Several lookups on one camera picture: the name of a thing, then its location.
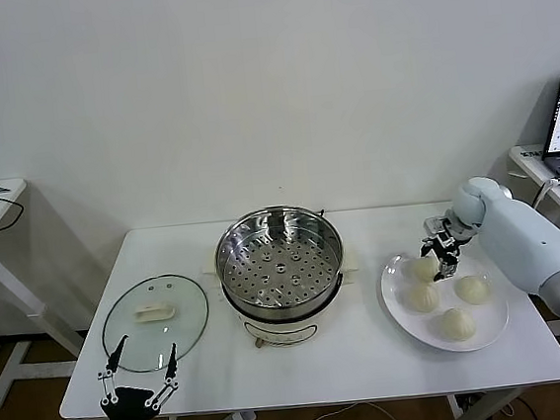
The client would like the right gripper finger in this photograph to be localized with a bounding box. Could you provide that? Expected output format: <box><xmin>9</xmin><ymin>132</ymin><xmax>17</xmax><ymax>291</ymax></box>
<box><xmin>431</xmin><ymin>251</ymin><xmax>461</xmax><ymax>284</ymax></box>
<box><xmin>417</xmin><ymin>234</ymin><xmax>444</xmax><ymax>260</ymax></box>

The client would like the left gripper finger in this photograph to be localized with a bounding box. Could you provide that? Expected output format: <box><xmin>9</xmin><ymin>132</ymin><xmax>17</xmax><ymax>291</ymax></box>
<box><xmin>92</xmin><ymin>335</ymin><xmax>135</xmax><ymax>410</ymax></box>
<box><xmin>138</xmin><ymin>342</ymin><xmax>184</xmax><ymax>412</ymax></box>

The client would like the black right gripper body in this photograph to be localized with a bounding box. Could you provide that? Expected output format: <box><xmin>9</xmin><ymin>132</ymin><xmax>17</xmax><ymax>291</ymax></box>
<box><xmin>435</xmin><ymin>220</ymin><xmax>473</xmax><ymax>255</ymax></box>

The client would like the white steamed baozi bun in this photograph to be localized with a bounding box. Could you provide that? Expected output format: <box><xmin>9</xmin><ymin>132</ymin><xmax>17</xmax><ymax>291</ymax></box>
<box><xmin>404</xmin><ymin>281</ymin><xmax>441</xmax><ymax>316</ymax></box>
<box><xmin>437</xmin><ymin>305</ymin><xmax>478</xmax><ymax>343</ymax></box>
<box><xmin>453</xmin><ymin>273</ymin><xmax>493</xmax><ymax>307</ymax></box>
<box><xmin>408</xmin><ymin>254</ymin><xmax>440</xmax><ymax>286</ymax></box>

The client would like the round glass pot lid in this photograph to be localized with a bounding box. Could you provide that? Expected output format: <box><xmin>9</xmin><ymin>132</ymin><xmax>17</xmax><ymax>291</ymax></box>
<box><xmin>97</xmin><ymin>270</ymin><xmax>215</xmax><ymax>378</ymax></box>

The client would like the stainless steel steamer basket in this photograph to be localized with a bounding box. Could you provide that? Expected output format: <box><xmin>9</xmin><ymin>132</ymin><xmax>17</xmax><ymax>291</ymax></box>
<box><xmin>210</xmin><ymin>200</ymin><xmax>351</xmax><ymax>326</ymax></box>

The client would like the white round plate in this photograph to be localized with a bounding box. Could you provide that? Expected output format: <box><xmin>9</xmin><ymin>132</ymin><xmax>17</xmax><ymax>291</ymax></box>
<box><xmin>376</xmin><ymin>241</ymin><xmax>514</xmax><ymax>361</ymax></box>

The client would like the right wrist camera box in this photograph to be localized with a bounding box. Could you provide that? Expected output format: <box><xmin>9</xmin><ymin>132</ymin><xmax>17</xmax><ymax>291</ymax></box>
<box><xmin>422</xmin><ymin>214</ymin><xmax>445</xmax><ymax>235</ymax></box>

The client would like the white laptop cable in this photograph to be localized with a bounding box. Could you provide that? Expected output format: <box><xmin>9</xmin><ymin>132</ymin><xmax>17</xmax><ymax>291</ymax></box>
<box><xmin>527</xmin><ymin>176</ymin><xmax>560</xmax><ymax>210</ymax></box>

